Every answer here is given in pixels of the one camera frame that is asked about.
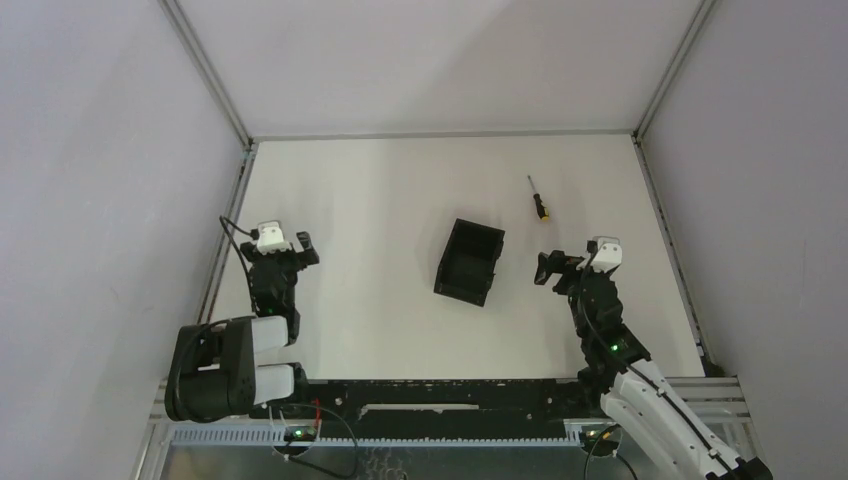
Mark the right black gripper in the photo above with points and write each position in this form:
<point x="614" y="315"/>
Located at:
<point x="559" y="263"/>

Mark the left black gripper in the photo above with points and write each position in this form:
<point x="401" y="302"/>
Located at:
<point x="285" y="258"/>

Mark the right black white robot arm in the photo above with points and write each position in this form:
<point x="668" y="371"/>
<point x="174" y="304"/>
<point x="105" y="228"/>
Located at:
<point x="623" y="380"/>

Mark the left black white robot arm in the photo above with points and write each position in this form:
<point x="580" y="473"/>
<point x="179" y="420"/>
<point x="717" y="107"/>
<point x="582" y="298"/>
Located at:
<point x="214" y="372"/>

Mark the black plastic storage bin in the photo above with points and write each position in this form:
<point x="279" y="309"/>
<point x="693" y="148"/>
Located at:
<point x="466" y="270"/>

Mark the small green-lit circuit board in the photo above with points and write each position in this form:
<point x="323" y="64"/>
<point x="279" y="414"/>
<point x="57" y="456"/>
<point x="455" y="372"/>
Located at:
<point x="300" y="434"/>

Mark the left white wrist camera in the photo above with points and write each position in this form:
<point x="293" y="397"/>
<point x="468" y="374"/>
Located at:
<point x="271" y="238"/>

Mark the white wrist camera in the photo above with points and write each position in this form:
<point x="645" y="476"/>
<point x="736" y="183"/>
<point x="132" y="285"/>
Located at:
<point x="604" y="254"/>
<point x="271" y="238"/>

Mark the yellow black handled screwdriver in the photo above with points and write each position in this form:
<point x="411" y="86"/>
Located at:
<point x="541" y="209"/>

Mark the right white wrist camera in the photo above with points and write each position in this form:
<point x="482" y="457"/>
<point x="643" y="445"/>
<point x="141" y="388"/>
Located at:
<point x="604" y="254"/>

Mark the black mounting rail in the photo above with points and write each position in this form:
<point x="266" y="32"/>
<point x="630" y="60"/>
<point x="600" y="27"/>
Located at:
<point x="491" y="409"/>

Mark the aluminium frame base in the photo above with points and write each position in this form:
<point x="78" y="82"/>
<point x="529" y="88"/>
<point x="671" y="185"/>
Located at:
<point x="232" y="445"/>

